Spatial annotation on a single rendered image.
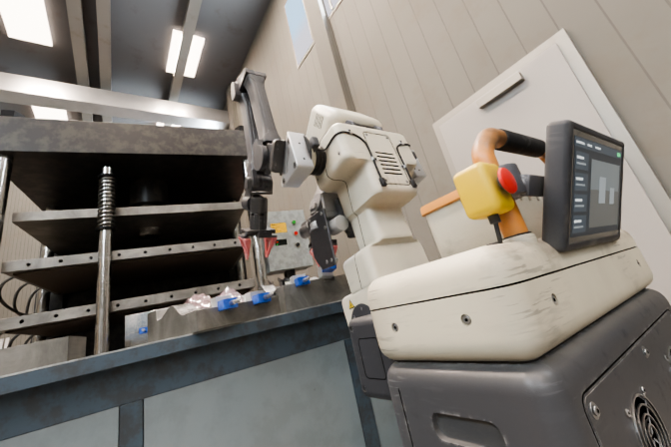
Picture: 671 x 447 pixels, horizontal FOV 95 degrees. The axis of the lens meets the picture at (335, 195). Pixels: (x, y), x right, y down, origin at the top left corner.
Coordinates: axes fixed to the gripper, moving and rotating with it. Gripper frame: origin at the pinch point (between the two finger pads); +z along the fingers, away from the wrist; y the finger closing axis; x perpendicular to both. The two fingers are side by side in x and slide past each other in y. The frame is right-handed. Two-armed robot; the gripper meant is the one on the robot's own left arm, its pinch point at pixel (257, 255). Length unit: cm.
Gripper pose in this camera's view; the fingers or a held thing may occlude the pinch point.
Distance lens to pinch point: 108.4
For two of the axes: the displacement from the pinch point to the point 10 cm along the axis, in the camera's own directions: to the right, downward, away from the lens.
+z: -0.4, 10.0, 0.3
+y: -8.1, -0.2, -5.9
